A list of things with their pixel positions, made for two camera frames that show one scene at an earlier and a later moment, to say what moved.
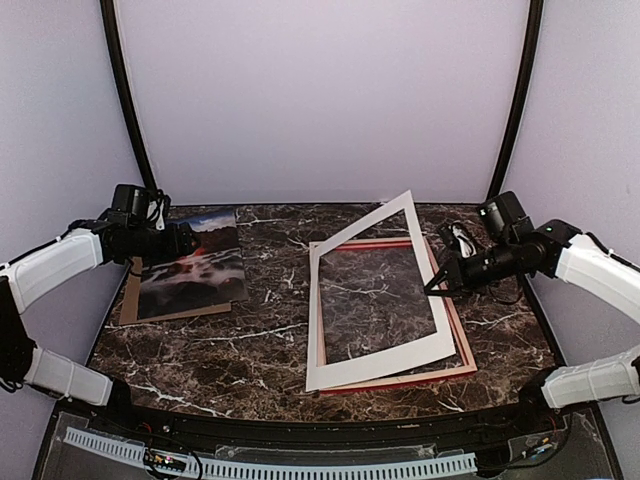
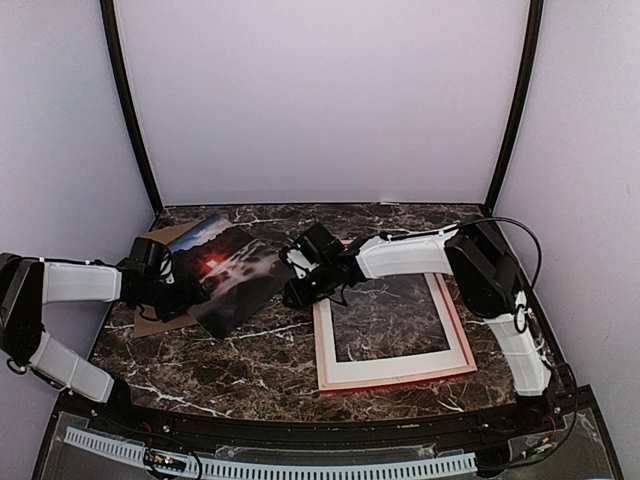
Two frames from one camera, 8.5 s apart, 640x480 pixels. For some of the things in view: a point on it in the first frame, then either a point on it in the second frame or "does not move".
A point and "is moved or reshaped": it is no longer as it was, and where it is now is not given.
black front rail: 278,432 does not move
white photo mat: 420,348 to 422,363
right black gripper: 459,279 to 300,298
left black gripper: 173,248 to 185,300
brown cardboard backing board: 130,308 to 145,325
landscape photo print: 213,275 is moved or reshaped
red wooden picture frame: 404,377 does not move
